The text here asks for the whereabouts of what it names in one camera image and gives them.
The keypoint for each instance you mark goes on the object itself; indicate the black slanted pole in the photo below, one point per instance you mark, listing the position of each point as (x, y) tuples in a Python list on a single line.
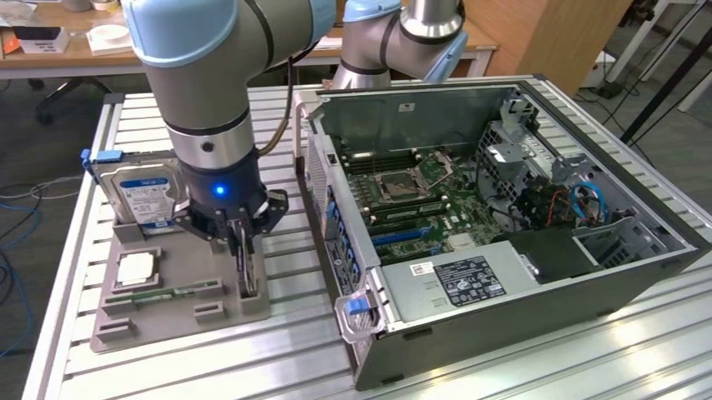
[(665, 89)]

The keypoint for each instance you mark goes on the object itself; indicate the white box with black lid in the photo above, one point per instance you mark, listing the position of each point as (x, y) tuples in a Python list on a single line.
[(42, 43)]

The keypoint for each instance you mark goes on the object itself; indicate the open grey PC case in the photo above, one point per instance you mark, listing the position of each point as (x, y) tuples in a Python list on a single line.
[(501, 325)]

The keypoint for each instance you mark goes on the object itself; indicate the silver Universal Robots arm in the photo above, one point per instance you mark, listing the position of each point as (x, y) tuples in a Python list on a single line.
[(194, 83)]

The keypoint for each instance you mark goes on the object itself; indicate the grey power supply unit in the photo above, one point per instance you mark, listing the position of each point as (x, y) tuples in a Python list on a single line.
[(412, 291)]

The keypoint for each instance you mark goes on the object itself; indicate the silver chipset heatsink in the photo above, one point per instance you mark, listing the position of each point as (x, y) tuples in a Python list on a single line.
[(458, 242)]

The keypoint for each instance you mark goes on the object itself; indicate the green motherboard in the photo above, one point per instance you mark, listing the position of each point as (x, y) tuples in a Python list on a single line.
[(461, 216)]

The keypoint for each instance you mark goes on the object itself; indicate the metal drive cage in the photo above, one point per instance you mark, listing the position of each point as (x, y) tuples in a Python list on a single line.
[(506, 158)]

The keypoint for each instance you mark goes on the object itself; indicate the blue case release latch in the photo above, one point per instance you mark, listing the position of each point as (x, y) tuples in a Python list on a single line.
[(355, 308)]

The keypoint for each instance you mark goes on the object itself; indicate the green RAM stick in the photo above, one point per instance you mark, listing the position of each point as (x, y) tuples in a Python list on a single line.
[(162, 293)]

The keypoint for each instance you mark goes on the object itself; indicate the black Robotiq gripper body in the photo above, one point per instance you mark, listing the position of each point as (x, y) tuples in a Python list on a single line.
[(222, 179)]

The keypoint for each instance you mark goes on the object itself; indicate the grey cup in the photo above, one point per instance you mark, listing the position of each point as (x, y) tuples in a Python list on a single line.
[(76, 5)]

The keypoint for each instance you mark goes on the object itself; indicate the hard disk with blue carrier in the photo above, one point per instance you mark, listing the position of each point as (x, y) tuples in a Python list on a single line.
[(139, 200)]

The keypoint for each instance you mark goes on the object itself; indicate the black Nvidia graphics card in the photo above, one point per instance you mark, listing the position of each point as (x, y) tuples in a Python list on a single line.
[(247, 271)]

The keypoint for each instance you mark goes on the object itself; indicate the black floor pedal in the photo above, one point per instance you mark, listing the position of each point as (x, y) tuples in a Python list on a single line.
[(612, 91)]

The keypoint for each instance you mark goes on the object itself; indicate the black office chair base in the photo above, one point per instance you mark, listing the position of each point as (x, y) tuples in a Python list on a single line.
[(46, 114)]

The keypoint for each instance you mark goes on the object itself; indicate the metal disk bay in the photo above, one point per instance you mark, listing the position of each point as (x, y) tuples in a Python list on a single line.
[(640, 233)]

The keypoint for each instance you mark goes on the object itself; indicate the silver CPU chip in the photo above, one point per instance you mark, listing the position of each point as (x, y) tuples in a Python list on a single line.
[(135, 270)]

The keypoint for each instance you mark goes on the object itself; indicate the blue expansion slot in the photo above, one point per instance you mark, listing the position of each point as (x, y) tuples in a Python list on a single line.
[(401, 236)]

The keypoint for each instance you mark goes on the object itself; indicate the wooden cabinet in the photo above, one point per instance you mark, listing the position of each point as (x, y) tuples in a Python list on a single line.
[(556, 41)]

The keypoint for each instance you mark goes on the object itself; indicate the wooden desk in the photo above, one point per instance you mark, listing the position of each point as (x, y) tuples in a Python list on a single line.
[(55, 62)]

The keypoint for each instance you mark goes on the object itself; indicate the orange box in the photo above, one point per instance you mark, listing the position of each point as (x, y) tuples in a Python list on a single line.
[(7, 43)]

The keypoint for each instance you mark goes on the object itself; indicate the grey plastic parts rack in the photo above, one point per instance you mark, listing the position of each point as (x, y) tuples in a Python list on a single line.
[(183, 283)]

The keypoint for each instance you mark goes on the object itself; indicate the CPU socket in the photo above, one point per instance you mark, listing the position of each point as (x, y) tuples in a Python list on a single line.
[(397, 185)]

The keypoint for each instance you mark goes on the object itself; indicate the white square dish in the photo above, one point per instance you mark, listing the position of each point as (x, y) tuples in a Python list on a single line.
[(108, 39)]

